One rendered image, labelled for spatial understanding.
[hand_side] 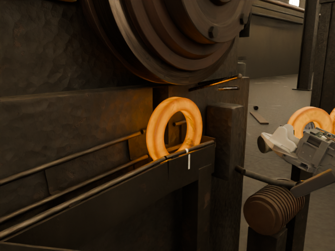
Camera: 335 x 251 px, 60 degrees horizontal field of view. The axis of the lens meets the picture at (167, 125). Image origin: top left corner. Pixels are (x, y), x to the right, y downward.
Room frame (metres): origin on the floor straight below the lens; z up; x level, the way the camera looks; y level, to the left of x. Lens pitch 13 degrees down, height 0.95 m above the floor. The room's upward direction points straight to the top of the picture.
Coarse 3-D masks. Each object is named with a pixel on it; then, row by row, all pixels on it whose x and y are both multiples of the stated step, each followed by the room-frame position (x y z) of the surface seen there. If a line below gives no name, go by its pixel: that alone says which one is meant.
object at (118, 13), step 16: (96, 0) 0.59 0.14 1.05; (112, 0) 0.56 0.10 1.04; (112, 16) 0.56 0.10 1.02; (128, 16) 0.58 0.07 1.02; (112, 32) 0.60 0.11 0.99; (128, 32) 0.58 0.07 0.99; (128, 48) 0.59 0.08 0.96; (144, 48) 0.61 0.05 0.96; (144, 64) 0.61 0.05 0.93; (160, 64) 0.64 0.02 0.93; (176, 80) 0.68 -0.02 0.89; (192, 80) 0.72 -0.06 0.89
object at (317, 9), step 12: (312, 0) 8.68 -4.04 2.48; (312, 12) 8.66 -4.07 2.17; (312, 24) 8.63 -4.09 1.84; (312, 36) 8.61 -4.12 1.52; (312, 48) 8.49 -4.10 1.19; (300, 60) 8.71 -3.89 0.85; (312, 60) 8.57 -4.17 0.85; (300, 72) 8.77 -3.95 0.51; (312, 72) 8.65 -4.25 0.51; (300, 84) 8.74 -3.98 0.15
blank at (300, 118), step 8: (296, 112) 0.95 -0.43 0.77; (304, 112) 0.93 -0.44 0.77; (312, 112) 0.93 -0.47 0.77; (320, 112) 0.94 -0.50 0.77; (296, 120) 0.92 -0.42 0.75; (304, 120) 0.93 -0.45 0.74; (312, 120) 0.93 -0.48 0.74; (320, 120) 0.94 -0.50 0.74; (328, 120) 0.94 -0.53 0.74; (296, 128) 0.92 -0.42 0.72; (328, 128) 0.94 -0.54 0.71; (296, 136) 0.92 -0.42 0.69
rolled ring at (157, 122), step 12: (156, 108) 0.70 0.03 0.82; (168, 108) 0.69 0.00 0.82; (180, 108) 0.73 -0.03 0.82; (192, 108) 0.76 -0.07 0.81; (156, 120) 0.67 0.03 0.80; (168, 120) 0.70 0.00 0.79; (192, 120) 0.77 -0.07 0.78; (156, 132) 0.66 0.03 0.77; (192, 132) 0.78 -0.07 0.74; (156, 144) 0.66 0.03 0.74; (192, 144) 0.76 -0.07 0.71; (156, 156) 0.67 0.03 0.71
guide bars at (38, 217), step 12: (204, 144) 0.76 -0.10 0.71; (168, 156) 0.66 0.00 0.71; (144, 168) 0.61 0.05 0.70; (120, 180) 0.56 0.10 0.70; (96, 192) 0.52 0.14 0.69; (60, 204) 0.47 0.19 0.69; (72, 204) 0.48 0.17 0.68; (36, 216) 0.44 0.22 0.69; (48, 216) 0.45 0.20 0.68; (12, 228) 0.41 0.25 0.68; (24, 228) 0.42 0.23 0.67
